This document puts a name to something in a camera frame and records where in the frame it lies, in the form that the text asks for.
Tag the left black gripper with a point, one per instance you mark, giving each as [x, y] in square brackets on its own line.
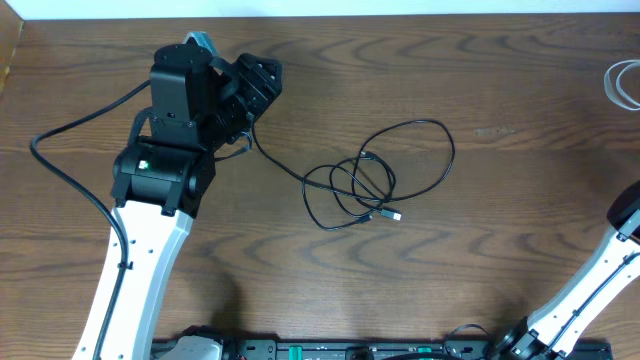
[255, 83]

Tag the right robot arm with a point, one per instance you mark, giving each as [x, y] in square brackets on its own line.
[552, 331]

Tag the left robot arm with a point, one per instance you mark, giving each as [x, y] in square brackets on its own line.
[200, 102]

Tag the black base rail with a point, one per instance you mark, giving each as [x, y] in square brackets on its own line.
[265, 346]

